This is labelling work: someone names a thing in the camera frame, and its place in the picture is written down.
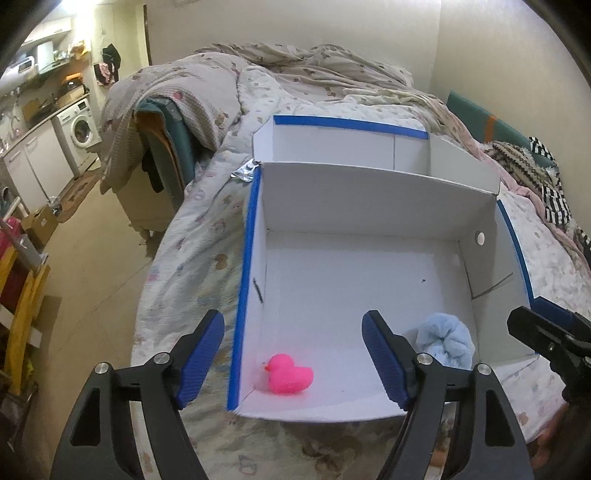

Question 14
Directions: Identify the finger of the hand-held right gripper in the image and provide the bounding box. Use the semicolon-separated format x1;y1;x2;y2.
531;296;591;343
508;307;591;370

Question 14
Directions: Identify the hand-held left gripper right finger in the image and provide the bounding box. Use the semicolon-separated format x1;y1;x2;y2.
361;310;536;480

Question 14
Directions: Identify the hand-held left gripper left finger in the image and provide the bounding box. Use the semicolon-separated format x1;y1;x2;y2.
48;309;227;480

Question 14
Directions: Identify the light blue fluffy scrunchie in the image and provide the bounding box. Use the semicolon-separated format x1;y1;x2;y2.
416;313;475;370

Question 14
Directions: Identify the pink rubber duck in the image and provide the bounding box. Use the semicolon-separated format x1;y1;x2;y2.
263;353;315;396

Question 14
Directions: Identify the white box with blue tape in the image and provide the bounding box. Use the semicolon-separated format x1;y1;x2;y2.
226;114;539;423

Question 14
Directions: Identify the person's right hand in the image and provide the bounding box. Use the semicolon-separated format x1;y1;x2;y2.
531;406;571;462

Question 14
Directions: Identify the black white striped cloth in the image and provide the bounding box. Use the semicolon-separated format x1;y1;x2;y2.
529;136;575;227

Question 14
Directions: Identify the bed with patterned duvet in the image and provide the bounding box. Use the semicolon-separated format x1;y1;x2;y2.
131;65;591;480

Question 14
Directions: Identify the knit patterned blanket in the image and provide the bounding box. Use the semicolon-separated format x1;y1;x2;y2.
489;141;565;195

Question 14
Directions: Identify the yellow wooden chair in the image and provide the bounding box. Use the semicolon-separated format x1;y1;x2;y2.
0;258;51;398

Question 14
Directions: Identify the silver blister pack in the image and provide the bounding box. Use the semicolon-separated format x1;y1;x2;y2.
232;158;262;182

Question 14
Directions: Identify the dark cloth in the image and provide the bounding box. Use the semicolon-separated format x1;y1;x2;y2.
141;148;164;195

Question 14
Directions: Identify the brown door mat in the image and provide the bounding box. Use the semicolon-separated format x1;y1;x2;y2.
58;168;106;223

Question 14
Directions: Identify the cardboard box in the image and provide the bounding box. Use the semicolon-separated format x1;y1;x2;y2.
22;203;59;248

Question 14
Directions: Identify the grey metal pole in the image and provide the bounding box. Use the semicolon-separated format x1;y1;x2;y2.
0;217;50;269

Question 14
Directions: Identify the teal headboard cushion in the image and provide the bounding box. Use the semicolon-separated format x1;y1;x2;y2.
445;90;557;162

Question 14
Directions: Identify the red bag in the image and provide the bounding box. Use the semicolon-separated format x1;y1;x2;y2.
0;217;24;305

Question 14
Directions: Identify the teal towel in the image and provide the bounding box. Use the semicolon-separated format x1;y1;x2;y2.
136;97;200;204

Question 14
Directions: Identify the orange towel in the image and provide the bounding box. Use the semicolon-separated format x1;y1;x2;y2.
135;111;174;153

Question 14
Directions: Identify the white kitchen cabinet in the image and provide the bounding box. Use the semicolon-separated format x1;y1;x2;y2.
2;122;77;213

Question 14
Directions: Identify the white washing machine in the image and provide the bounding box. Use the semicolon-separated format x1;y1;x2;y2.
55;95;101;178

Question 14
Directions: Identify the grey waffle blanket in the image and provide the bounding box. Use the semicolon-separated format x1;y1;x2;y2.
99;58;241;195

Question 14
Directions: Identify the pink hanging garment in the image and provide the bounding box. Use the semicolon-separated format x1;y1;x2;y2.
93;62;116;87

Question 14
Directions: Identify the beige bear print duvet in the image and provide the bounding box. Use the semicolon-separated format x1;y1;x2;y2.
194;41;462;134

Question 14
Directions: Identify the black hanging garment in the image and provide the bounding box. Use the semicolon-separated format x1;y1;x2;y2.
102;44;122;75

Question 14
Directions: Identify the white range hood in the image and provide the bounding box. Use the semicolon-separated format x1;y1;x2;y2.
34;41;57;73

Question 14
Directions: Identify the white water heater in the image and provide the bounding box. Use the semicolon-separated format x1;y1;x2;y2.
2;55;38;78

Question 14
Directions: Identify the white bed frame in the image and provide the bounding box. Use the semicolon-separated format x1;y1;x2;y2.
115;175;185;241

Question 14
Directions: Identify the white wall cabinet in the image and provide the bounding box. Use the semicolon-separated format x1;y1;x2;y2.
18;16;73;47

